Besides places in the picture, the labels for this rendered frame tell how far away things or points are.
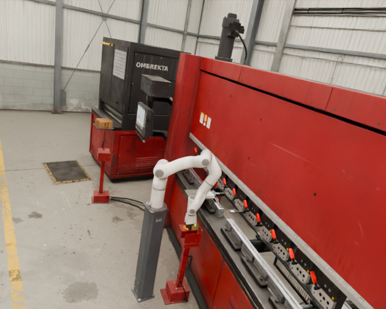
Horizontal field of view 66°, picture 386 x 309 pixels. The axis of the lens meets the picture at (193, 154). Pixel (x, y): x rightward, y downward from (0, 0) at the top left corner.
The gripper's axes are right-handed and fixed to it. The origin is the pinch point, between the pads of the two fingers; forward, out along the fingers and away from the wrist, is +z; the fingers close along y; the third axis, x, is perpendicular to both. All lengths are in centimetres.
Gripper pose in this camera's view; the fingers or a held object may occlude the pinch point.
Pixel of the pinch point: (189, 227)
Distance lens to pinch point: 279.6
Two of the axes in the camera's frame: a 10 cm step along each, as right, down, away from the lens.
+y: -9.3, 0.4, -3.6
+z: -0.9, 9.3, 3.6
